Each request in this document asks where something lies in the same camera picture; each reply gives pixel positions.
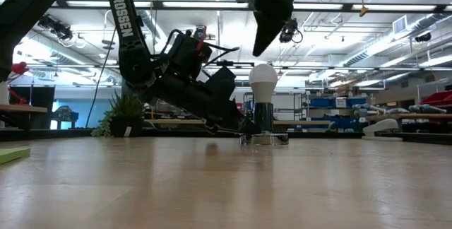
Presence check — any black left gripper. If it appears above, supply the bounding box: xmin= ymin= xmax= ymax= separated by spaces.
xmin=148 ymin=73 xmax=258 ymax=135

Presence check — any white lightbulb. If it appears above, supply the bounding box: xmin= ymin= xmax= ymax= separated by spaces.
xmin=248 ymin=63 xmax=279 ymax=105

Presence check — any black overhead light bar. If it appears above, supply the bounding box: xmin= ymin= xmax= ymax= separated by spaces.
xmin=0 ymin=0 xmax=452 ymax=14

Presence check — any blue storage shelf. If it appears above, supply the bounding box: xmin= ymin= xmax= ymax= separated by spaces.
xmin=306 ymin=95 xmax=371 ymax=133

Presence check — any green potted plant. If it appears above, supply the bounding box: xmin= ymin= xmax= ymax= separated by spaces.
xmin=90 ymin=90 xmax=146 ymax=139

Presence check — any black ceiling speaker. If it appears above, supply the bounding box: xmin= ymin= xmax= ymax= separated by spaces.
xmin=414 ymin=31 xmax=433 ymax=44

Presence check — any grey office chair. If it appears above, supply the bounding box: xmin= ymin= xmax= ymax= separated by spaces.
xmin=52 ymin=105 xmax=81 ymax=130

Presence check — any red bin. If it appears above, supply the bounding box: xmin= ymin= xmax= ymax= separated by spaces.
xmin=422 ymin=90 xmax=452 ymax=108

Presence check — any black ceiling device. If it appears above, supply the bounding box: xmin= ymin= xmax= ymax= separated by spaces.
xmin=37 ymin=14 xmax=74 ymax=42

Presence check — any wooden workbench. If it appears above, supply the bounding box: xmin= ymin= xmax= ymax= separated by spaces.
xmin=0 ymin=103 xmax=49 ymax=131

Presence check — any red object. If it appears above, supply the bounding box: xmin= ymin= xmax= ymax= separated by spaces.
xmin=10 ymin=61 xmax=30 ymax=76

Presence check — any green sticky note pad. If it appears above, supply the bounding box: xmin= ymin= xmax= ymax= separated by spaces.
xmin=0 ymin=147 xmax=31 ymax=166

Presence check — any black overhead camera with cable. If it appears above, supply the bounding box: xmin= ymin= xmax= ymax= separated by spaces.
xmin=279 ymin=17 xmax=304 ymax=45

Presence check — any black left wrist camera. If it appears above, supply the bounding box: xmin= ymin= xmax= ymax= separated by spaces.
xmin=206 ymin=65 xmax=237 ymax=98

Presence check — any black metal gantry frame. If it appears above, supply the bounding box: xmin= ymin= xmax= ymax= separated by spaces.
xmin=213 ymin=59 xmax=256 ymax=69

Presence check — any dark left arm cable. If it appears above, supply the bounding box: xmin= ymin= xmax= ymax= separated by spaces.
xmin=165 ymin=27 xmax=241 ymax=68

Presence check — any black hanging cable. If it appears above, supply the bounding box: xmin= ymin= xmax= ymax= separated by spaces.
xmin=86 ymin=27 xmax=118 ymax=128

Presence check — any black aluminium table frame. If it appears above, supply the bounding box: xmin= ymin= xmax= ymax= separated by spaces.
xmin=0 ymin=127 xmax=452 ymax=145

